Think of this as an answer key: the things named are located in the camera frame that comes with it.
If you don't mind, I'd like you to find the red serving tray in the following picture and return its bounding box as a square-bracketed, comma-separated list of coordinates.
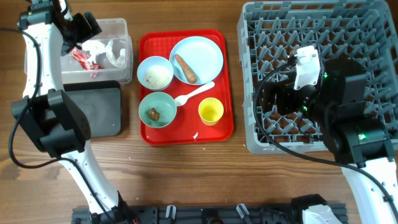
[139, 29, 234, 146]

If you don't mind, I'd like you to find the grey dishwasher rack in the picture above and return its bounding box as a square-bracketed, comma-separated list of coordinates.
[237, 1, 397, 154]

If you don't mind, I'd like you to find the orange carrot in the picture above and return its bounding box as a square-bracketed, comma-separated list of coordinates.
[175, 54, 198, 84]

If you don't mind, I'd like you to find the red snack wrapper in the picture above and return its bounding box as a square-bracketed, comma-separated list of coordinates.
[69, 48, 104, 70]

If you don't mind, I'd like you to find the yellow plastic cup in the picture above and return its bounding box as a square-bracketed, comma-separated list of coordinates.
[198, 98, 224, 126]

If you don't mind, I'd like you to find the brown food scrap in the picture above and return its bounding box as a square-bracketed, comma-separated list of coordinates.
[147, 108, 160, 121]

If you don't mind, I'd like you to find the white tissue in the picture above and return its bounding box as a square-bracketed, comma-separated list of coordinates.
[81, 40, 106, 63]
[105, 39, 126, 68]

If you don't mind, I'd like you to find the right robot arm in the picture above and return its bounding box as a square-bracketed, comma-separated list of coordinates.
[254, 58, 397, 223]

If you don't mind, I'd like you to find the light blue plate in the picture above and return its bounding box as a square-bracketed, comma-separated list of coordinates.
[169, 36, 224, 85]

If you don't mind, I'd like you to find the white plastic spoon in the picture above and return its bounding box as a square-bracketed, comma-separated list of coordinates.
[174, 82, 215, 106]

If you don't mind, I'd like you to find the clear plastic bin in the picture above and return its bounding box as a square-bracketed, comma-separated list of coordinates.
[24, 17, 134, 88]

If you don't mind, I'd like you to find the light blue bowl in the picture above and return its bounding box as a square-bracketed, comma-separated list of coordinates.
[137, 56, 174, 91]

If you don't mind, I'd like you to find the teal green bowl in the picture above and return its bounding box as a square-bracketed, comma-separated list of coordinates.
[139, 92, 177, 128]

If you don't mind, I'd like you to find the white rice pile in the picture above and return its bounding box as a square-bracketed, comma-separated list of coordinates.
[144, 65, 172, 89]

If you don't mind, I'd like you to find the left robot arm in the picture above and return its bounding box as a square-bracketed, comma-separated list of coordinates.
[8, 0, 135, 223]

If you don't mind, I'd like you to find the black plastic tray bin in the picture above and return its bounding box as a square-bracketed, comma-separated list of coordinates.
[64, 80, 122, 138]

